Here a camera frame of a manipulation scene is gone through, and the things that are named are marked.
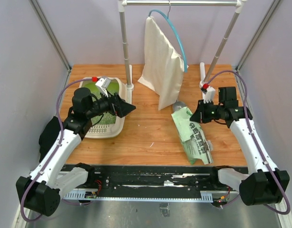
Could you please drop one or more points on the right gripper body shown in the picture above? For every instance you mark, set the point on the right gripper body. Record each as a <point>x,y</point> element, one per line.
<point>211,111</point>

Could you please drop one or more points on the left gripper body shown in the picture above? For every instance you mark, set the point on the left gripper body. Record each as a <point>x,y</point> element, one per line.
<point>102,105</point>

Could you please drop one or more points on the grey metal scoop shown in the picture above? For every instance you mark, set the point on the grey metal scoop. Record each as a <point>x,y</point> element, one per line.
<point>178,105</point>

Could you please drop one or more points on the green cat litter bag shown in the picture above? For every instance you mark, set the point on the green cat litter bag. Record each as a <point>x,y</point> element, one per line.
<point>192,137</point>

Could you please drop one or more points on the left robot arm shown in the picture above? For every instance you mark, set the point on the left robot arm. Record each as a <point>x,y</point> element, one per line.
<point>43,190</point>

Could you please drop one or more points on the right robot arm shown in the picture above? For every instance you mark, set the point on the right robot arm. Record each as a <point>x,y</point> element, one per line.
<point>264,182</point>

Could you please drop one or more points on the cream green litter box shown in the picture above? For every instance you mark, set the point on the cream green litter box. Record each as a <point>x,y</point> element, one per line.
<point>110,126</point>

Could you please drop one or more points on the cream cloth bag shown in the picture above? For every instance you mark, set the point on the cream cloth bag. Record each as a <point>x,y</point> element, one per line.
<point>164,68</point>

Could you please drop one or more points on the black cloth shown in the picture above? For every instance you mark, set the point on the black cloth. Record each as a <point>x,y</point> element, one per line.
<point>48,137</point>

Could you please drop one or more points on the blue clothes hanger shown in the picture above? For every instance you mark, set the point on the blue clothes hanger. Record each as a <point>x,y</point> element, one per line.
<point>166,17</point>

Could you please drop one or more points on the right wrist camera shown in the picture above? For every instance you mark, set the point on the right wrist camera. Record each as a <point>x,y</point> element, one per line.
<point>208,93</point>

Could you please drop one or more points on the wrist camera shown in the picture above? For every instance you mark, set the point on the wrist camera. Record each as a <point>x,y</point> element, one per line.
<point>208,93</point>
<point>102,84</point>

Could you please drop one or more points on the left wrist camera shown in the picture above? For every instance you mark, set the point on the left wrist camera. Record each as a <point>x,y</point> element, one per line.
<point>102,84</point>

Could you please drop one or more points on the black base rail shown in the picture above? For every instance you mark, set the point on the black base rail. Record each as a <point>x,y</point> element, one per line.
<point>152,182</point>

